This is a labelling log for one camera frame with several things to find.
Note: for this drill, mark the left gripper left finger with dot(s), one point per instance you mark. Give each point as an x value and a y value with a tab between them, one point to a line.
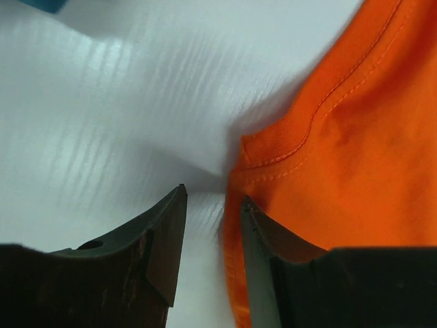
125	278

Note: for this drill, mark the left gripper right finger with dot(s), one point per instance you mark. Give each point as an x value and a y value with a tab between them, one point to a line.
293	283

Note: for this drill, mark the orange t shirt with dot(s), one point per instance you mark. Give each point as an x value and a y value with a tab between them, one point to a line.
353	161

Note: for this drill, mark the blue plastic bin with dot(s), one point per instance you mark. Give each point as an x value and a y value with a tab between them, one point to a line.
49	6

